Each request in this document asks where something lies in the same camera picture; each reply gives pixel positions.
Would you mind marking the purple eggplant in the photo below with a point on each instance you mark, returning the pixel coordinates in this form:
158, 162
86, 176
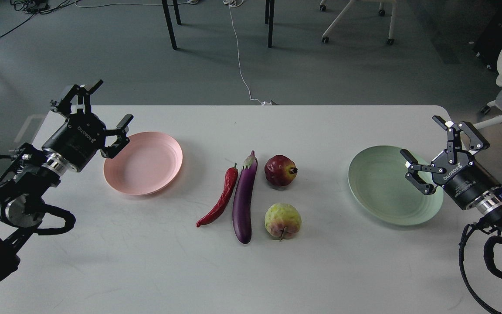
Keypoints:
241, 210

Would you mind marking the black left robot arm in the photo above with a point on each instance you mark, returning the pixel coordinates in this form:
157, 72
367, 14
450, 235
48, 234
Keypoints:
26, 173

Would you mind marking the white chair base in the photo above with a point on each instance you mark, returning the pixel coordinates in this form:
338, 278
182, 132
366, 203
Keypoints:
343, 17

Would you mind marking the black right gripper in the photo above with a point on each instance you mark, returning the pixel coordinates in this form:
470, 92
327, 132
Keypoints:
465, 180

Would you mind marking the red pomegranate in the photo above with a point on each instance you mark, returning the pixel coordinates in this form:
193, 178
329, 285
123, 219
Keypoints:
280, 171

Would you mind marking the green plate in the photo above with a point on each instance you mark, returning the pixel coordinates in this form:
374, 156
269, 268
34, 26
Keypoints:
377, 179

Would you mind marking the black cabinet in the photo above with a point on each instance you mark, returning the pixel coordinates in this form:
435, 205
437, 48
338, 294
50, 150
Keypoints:
489, 44

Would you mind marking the red chili pepper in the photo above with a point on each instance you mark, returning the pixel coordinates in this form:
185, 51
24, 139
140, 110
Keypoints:
230, 180

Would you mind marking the pink plate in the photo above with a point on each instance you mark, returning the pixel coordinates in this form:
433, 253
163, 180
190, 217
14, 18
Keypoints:
149, 162

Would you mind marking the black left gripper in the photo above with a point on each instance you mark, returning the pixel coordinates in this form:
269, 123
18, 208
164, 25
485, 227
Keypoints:
82, 134

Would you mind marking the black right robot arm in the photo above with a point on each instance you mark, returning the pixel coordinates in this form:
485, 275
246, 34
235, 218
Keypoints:
490, 206

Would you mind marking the yellow-green apple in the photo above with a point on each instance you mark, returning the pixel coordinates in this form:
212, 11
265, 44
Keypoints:
283, 221

